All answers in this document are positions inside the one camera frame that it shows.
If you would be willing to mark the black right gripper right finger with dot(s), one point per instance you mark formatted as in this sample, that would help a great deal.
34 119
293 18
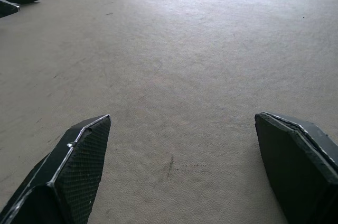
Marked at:
298 171

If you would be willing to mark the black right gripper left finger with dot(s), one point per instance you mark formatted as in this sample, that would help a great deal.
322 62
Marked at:
66 179

